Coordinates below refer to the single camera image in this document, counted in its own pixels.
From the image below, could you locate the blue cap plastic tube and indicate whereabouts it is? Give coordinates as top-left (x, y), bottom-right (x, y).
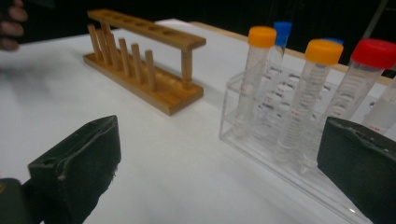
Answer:
top-left (321, 36), bottom-right (345, 47)
top-left (264, 21), bottom-right (293, 94)

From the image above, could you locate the clear acrylic test tube rack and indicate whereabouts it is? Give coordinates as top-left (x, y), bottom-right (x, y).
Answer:
top-left (219, 66), bottom-right (396, 224)

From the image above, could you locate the white table cover sheet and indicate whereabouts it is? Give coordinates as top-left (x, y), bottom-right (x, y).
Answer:
top-left (0, 18), bottom-right (396, 224)

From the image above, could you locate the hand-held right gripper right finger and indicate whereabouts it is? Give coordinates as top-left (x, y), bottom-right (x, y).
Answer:
top-left (317, 116), bottom-right (396, 224)

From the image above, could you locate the grey metal stand frame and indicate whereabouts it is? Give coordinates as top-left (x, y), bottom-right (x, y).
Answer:
top-left (362, 0), bottom-right (390, 39)

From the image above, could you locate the wooden test tube rack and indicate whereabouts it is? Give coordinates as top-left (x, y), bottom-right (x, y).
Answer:
top-left (82, 8), bottom-right (207, 117)

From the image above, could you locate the orange cap plastic tube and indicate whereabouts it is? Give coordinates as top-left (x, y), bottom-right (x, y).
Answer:
top-left (274, 38), bottom-right (345, 164)
top-left (232, 25), bottom-right (277, 139)

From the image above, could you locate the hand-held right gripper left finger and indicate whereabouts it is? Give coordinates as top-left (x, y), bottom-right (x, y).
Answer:
top-left (27, 115), bottom-right (122, 224)

